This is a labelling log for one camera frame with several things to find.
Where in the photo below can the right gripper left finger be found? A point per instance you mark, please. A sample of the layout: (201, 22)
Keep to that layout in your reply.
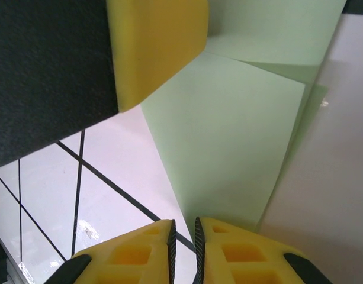
(134, 257)

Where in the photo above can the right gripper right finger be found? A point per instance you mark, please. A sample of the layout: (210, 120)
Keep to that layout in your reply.
(243, 257)

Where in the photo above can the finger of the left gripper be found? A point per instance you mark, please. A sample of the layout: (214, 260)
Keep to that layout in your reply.
(80, 59)

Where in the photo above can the light green paper sheet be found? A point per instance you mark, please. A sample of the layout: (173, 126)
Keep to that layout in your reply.
(228, 118)

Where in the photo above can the long aluminium mounting rail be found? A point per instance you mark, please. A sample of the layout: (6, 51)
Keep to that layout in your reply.
(5, 266)

